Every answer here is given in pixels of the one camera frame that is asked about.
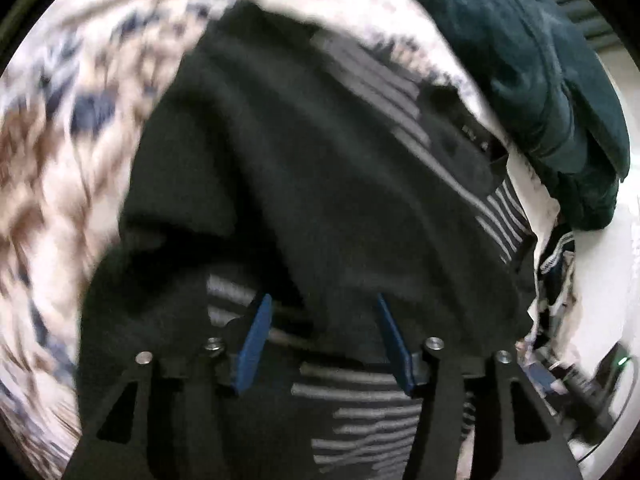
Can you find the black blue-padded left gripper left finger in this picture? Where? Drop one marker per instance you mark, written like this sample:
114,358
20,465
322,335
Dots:
159,421

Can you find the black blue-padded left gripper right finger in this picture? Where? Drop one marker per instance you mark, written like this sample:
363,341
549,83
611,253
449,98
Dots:
515,435

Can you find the black grey-striped sweater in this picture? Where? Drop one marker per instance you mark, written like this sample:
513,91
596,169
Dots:
289,161

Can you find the beige and navy clothes pile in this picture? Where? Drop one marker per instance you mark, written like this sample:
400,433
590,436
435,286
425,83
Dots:
555,282

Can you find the white bed headboard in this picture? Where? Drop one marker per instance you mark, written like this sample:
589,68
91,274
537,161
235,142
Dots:
607,282

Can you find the dark teal velvet duvet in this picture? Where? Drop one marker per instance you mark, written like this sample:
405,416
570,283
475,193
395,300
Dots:
550,93

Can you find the floral bed blanket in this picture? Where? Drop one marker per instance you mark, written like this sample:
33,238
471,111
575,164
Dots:
75,98

